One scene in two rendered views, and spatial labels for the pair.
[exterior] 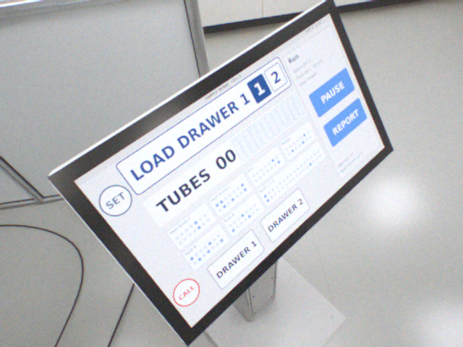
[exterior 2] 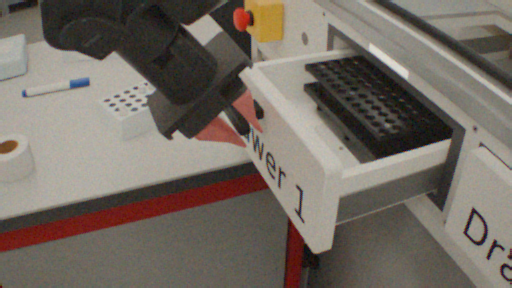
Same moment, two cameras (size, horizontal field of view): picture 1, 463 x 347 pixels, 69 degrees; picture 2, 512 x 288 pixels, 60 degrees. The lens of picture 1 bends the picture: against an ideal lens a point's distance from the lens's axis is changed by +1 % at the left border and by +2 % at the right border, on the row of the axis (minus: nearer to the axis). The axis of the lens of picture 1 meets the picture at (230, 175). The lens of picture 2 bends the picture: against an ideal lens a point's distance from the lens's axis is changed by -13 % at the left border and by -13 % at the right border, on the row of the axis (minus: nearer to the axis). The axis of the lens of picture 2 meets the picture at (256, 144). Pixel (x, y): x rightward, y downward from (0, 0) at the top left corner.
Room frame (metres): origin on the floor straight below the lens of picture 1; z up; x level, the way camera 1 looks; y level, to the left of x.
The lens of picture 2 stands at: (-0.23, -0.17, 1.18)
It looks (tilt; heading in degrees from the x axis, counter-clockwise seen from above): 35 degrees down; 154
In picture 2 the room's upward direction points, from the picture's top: straight up
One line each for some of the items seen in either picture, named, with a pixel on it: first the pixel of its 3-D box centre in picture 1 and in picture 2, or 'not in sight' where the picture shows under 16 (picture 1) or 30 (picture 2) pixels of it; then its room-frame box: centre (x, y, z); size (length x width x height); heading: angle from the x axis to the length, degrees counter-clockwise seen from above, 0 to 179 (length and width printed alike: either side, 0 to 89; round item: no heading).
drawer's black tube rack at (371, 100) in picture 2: not in sight; (409, 103); (-0.62, 0.24, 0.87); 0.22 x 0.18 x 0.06; 86
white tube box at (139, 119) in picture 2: not in sight; (141, 106); (-0.92, -0.04, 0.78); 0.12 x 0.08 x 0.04; 107
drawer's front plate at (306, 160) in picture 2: not in sight; (267, 131); (-0.64, 0.04, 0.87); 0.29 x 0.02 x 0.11; 176
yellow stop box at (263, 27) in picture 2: not in sight; (261, 16); (-0.96, 0.20, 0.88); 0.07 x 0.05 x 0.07; 176
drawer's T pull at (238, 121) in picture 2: not in sight; (244, 111); (-0.64, 0.02, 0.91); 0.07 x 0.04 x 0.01; 176
